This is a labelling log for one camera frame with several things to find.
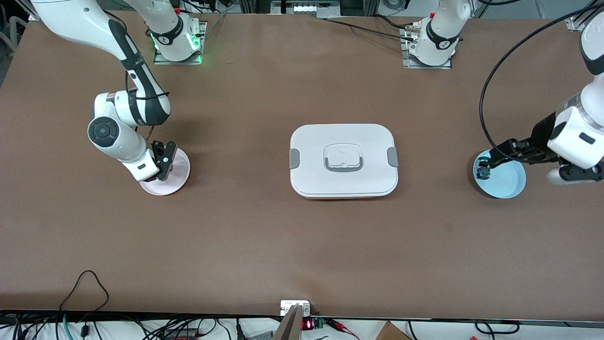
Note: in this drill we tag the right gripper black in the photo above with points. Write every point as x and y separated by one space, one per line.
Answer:
156 149

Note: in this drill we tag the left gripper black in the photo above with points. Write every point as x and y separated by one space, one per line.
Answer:
541 133

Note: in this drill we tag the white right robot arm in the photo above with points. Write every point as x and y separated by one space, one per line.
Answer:
118 141

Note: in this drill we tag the pale pink round plate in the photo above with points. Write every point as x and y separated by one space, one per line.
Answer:
181 177

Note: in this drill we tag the light blue round plate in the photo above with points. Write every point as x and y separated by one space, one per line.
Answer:
505 184

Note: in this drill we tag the aluminium corner profile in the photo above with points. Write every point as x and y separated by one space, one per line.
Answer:
573 24

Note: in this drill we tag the small white box device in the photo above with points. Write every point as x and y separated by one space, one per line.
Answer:
289 304

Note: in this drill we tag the aluminium bar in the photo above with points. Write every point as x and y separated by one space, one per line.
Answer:
290 326

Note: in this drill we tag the white connector strip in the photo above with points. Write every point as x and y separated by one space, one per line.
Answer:
311 8

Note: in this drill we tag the red digit display module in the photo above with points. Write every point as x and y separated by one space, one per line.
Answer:
307 324

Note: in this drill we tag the brown cardboard piece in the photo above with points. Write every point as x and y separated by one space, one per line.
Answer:
389 333

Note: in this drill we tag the red clip lead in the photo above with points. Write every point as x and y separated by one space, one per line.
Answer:
339 325

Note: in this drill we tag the blue green push button switch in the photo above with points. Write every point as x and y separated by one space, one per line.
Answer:
482 174

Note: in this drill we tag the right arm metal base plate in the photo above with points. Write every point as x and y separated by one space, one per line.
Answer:
177 62

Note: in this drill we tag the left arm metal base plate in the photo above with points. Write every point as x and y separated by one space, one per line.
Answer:
410 65

